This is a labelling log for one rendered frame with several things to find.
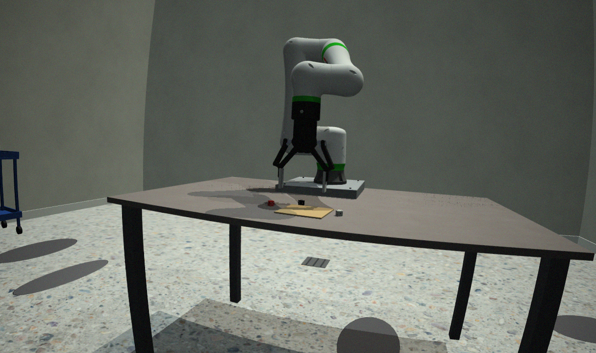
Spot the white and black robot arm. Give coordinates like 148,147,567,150
280,37,364,185

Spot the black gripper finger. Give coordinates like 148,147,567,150
305,140,335,192
273,138,301,188

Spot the tan square mat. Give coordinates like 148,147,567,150
274,204,334,219

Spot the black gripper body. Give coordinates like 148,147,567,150
292,120,317,153

